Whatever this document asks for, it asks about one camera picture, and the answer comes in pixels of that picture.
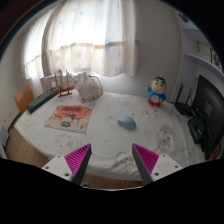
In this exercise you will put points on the white patterned bag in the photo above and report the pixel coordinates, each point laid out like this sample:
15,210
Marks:
90,88

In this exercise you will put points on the orange wooden chair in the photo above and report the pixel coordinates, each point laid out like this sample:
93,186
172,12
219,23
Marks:
24,97

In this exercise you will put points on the white patterned tablecloth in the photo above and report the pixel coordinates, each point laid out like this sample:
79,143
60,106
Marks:
161,130

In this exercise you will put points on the sheer white curtain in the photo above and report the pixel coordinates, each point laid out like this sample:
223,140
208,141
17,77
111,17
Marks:
99,36

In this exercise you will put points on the cartoon boy figure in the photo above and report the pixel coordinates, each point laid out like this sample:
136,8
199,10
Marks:
156,89

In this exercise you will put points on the white wall shelf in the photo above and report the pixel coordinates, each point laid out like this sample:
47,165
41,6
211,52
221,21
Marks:
190,40

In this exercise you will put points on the black computer keyboard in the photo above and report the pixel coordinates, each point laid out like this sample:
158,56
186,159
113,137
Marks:
36,103

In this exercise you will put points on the black wifi router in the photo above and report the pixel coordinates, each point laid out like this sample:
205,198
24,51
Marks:
183,108

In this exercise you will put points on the wooden model sailing ship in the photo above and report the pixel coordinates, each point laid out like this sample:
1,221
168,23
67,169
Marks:
63,85

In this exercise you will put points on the red cartoon mouse pad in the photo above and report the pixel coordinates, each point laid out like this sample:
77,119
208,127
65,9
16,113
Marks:
73,118

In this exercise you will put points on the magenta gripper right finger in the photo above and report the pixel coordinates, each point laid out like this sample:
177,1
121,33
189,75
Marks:
152,166

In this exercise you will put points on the black computer monitor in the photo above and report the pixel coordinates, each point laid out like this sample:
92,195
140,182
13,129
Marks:
208,105

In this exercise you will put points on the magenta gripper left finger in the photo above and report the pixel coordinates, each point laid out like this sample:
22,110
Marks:
71,167

